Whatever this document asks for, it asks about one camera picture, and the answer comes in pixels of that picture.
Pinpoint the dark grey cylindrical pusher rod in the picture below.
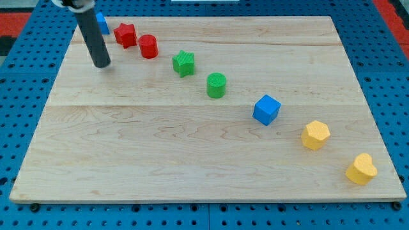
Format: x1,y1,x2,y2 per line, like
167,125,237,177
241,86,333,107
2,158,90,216
74,8,111,68

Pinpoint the white rod mount collar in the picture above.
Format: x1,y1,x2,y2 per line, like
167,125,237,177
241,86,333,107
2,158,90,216
52,0,95,13

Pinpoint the blue triangle block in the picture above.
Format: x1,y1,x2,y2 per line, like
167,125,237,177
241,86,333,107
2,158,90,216
96,12,110,35

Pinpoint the red star block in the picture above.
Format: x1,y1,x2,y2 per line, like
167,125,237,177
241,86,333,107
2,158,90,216
113,23,137,49

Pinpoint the green star block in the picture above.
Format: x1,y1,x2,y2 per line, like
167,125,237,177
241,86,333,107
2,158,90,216
172,50,195,78

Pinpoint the red cylinder block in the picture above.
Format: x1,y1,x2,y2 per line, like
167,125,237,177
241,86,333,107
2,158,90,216
138,34,158,59

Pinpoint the green cylinder block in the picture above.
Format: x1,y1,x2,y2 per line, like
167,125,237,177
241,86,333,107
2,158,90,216
206,72,227,98

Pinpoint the blue cube block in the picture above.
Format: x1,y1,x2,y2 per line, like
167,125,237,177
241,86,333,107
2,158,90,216
252,95,281,126

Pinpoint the light wooden board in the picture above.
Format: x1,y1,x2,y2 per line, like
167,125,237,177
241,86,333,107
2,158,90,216
10,16,406,204

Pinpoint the yellow hexagon block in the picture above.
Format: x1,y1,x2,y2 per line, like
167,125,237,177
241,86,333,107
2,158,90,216
301,120,330,150

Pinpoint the yellow heart block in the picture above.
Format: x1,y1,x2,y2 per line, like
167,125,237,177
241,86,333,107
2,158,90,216
345,153,378,185

